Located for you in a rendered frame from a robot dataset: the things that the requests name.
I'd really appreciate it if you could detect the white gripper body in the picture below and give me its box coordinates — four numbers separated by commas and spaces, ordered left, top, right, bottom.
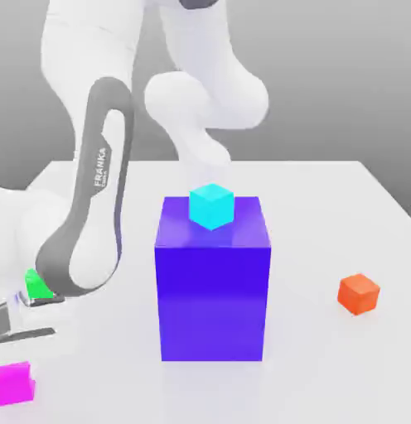
0, 326, 58, 361

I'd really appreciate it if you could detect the small magenta cube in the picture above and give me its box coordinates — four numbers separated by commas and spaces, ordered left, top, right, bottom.
0, 360, 36, 407

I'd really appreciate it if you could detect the small green cube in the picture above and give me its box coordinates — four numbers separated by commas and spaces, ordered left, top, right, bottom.
24, 267, 56, 300

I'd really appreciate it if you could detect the small cyan cube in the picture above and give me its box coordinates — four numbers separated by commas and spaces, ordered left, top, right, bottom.
188, 182, 235, 232

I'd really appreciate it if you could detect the small orange cube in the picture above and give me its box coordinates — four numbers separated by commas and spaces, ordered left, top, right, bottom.
336, 272, 381, 316

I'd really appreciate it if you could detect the large purple box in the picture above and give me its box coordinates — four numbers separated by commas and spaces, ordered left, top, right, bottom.
154, 195, 272, 363

